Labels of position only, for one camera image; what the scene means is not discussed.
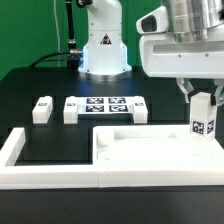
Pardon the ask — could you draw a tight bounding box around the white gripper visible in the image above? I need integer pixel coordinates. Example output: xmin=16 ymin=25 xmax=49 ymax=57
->
xmin=136 ymin=6 xmax=224 ymax=106

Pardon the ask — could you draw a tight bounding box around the white desk tabletop tray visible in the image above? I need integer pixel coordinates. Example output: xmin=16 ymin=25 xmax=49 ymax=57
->
xmin=92 ymin=125 xmax=224 ymax=171

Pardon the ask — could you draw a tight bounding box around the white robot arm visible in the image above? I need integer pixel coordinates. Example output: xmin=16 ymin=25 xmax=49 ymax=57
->
xmin=77 ymin=0 xmax=224 ymax=106

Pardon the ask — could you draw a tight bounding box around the fiducial marker base plate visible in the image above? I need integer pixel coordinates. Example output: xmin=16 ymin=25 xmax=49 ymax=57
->
xmin=78 ymin=96 xmax=133 ymax=114

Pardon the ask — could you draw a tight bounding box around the black camera stand pole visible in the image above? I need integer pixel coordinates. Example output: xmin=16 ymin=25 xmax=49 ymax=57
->
xmin=65 ymin=0 xmax=77 ymax=70

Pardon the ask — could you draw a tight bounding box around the black cable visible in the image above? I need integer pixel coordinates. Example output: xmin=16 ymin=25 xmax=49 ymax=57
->
xmin=29 ymin=50 xmax=83 ymax=69

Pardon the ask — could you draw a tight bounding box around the white hanging cable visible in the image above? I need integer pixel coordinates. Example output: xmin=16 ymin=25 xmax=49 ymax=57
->
xmin=53 ymin=0 xmax=62 ymax=68

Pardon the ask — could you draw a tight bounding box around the white U-shaped boundary frame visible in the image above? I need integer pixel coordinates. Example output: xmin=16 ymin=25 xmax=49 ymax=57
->
xmin=0 ymin=128 xmax=224 ymax=189

